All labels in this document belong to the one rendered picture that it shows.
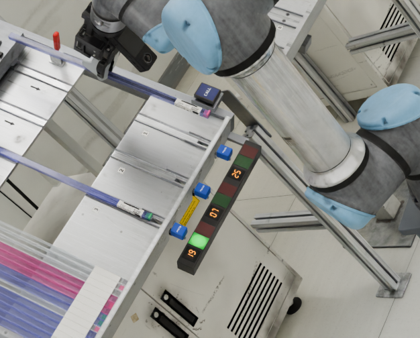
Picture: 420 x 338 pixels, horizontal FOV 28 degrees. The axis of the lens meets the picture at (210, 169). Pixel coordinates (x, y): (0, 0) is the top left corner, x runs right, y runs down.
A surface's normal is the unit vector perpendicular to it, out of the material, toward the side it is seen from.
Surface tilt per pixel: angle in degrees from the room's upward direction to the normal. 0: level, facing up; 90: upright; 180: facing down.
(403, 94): 7
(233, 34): 104
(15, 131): 45
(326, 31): 90
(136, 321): 90
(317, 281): 0
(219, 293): 90
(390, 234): 0
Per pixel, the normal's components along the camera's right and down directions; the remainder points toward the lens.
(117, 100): 0.63, -0.10
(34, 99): -0.01, -0.52
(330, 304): -0.64, -0.63
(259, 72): 0.20, 0.57
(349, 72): -0.45, 0.77
